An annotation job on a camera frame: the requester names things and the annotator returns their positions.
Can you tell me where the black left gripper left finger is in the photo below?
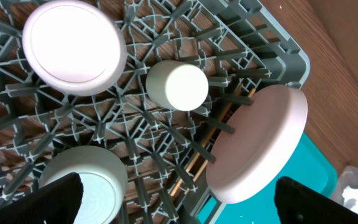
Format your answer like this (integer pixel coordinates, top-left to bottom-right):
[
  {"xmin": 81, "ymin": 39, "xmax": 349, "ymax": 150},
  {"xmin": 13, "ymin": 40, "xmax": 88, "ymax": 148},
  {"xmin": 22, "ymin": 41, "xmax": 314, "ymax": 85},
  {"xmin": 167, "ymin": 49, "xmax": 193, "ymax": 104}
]
[{"xmin": 0, "ymin": 172, "xmax": 83, "ymax": 224}]

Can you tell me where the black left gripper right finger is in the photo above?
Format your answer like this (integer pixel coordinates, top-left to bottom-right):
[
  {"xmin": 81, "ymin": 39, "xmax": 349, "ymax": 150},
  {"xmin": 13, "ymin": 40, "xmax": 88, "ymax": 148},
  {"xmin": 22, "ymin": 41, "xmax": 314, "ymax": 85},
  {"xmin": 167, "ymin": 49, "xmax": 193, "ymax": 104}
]
[{"xmin": 274, "ymin": 176, "xmax": 358, "ymax": 224}]

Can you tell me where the grey plastic dishwasher rack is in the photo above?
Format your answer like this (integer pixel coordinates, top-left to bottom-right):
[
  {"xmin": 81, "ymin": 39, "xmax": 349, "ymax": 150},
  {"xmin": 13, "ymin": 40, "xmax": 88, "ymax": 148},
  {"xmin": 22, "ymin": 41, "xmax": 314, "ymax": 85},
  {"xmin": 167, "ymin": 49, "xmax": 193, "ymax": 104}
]
[{"xmin": 0, "ymin": 0, "xmax": 310, "ymax": 223}]

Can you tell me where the grey ceramic bowl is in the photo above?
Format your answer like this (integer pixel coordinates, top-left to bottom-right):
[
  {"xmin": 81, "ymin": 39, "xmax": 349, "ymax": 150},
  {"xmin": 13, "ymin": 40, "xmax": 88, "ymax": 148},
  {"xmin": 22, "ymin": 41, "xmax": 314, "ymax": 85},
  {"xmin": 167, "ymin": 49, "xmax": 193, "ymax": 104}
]
[{"xmin": 39, "ymin": 146, "xmax": 128, "ymax": 223}]

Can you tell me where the cream white cup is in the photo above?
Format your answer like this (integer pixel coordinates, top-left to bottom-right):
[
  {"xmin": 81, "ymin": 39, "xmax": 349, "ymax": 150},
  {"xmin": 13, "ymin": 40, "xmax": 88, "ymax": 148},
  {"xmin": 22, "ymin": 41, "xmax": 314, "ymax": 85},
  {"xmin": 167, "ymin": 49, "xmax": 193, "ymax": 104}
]
[{"xmin": 145, "ymin": 60, "xmax": 209, "ymax": 111}]

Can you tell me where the pink small bowl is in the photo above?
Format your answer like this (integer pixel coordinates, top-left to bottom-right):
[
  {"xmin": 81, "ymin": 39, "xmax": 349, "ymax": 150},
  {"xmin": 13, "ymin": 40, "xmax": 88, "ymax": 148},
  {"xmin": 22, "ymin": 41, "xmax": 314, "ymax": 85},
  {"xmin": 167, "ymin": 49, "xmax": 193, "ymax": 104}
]
[{"xmin": 22, "ymin": 1, "xmax": 127, "ymax": 96}]

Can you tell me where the white plate with food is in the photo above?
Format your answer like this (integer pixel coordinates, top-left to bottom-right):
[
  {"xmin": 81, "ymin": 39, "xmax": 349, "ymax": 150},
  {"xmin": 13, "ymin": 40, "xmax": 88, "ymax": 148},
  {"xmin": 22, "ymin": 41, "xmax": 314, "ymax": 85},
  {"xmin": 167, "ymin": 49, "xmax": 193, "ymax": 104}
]
[{"xmin": 206, "ymin": 85, "xmax": 308, "ymax": 203}]

